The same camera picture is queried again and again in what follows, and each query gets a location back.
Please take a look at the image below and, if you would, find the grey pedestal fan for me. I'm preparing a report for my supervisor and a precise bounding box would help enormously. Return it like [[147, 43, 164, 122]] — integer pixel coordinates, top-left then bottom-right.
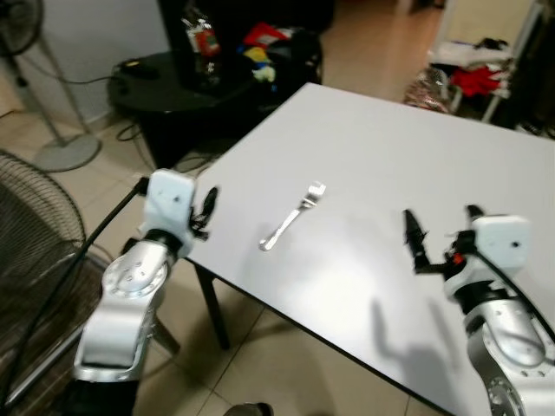
[[0, 0, 102, 173]]

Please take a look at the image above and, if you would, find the red blue yellow plush toy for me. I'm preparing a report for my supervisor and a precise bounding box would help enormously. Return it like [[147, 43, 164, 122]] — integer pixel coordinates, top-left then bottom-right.
[[238, 23, 297, 84]]

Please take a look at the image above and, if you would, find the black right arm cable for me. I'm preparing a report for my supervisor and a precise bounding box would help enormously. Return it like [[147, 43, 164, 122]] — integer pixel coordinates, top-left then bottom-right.
[[471, 248, 555, 342]]

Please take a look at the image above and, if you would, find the small black device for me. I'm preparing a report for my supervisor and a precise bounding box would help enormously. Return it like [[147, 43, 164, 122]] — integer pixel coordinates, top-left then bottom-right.
[[121, 58, 162, 81]]

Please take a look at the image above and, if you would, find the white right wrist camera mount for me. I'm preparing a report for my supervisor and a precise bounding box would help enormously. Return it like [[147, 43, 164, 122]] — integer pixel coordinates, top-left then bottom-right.
[[467, 214, 532, 289]]

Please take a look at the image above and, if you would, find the white clothes rack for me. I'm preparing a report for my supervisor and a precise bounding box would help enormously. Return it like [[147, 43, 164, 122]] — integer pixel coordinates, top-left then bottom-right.
[[429, 0, 549, 124]]

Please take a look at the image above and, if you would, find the black table leg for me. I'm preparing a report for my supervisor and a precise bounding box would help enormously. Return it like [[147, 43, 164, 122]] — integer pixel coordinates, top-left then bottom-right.
[[192, 263, 232, 351]]

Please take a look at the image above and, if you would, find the patterned brown bag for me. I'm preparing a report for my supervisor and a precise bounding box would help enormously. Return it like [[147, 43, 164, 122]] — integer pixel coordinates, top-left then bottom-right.
[[405, 68, 453, 113]]

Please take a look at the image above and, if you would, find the silver metal fork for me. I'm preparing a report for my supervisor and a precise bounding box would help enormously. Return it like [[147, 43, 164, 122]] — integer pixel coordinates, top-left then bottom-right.
[[258, 181, 328, 253]]

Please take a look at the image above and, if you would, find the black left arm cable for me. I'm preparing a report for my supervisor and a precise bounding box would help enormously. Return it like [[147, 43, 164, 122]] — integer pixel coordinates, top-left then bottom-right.
[[0, 178, 150, 408]]

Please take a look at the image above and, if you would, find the black robot torso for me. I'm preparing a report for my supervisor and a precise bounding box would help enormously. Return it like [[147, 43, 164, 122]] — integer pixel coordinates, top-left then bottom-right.
[[59, 376, 141, 416]]

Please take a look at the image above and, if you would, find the black cabinet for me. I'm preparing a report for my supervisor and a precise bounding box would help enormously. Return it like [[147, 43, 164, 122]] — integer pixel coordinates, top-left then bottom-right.
[[519, 0, 555, 133]]

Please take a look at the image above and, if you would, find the black round side table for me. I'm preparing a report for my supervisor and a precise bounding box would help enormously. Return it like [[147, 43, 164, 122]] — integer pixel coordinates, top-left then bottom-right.
[[108, 50, 323, 171]]

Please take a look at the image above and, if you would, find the grey metal stand leg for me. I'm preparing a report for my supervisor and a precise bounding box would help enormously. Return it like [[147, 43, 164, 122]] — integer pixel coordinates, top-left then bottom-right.
[[151, 315, 181, 357]]

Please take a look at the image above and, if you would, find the red cloth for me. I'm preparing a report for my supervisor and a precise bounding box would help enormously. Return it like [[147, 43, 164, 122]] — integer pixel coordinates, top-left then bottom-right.
[[450, 67, 501, 98]]

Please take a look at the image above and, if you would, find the clear bottle with red label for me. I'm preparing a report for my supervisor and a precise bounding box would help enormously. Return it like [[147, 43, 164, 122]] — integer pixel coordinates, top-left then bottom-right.
[[181, 3, 223, 88]]

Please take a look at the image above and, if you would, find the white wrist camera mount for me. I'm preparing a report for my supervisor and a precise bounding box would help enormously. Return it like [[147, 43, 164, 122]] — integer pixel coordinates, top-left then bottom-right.
[[140, 170, 198, 237], [467, 214, 532, 289]]

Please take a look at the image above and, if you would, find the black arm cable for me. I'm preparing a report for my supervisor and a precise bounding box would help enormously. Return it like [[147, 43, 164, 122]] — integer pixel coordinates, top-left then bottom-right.
[[0, 178, 150, 408], [471, 248, 555, 342]]

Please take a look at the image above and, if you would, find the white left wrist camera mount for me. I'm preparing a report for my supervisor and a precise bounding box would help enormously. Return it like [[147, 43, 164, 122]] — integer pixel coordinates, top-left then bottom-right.
[[140, 170, 198, 237]]

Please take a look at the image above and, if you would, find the black wire fan grille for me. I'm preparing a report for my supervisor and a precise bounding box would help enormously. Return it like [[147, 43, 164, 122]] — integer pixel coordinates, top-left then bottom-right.
[[0, 148, 89, 356]]

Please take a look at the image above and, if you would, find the black television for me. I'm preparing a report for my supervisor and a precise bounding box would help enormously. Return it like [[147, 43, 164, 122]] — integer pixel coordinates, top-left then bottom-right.
[[157, 0, 336, 40]]

